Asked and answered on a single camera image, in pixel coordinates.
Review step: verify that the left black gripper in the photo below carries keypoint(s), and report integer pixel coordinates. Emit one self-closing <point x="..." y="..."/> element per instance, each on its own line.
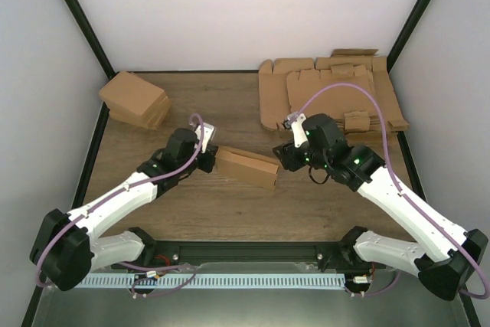
<point x="208" y="166"/>

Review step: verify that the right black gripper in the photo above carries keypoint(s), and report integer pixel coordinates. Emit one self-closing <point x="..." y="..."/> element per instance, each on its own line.
<point x="288" y="158"/>

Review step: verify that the cardboard box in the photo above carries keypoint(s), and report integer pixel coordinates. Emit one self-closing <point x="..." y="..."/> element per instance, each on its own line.
<point x="247" y="167"/>

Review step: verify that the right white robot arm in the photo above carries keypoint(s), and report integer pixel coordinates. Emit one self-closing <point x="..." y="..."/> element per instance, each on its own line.
<point x="442" y="254"/>

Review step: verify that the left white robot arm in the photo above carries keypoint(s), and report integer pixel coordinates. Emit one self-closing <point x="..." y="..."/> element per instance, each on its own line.
<point x="71" y="245"/>

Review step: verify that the stack of folded cardboard boxes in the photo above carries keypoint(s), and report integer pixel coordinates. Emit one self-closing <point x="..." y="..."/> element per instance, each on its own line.
<point x="135" y="101"/>

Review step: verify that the stack of flat cardboard blanks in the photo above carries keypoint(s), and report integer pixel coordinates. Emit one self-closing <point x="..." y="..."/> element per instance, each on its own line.
<point x="352" y="86"/>

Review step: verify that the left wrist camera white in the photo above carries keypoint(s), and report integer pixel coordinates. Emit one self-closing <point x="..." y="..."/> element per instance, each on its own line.
<point x="205" y="134"/>

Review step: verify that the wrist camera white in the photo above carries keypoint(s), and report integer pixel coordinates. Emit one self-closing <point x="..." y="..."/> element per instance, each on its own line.
<point x="205" y="134"/>
<point x="293" y="122"/>

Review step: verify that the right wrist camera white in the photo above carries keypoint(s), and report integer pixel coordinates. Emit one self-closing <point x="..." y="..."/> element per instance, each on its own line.
<point x="293" y="122"/>

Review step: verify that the light blue slotted cable duct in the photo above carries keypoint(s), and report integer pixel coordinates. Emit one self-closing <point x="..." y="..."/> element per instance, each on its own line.
<point x="216" y="281"/>

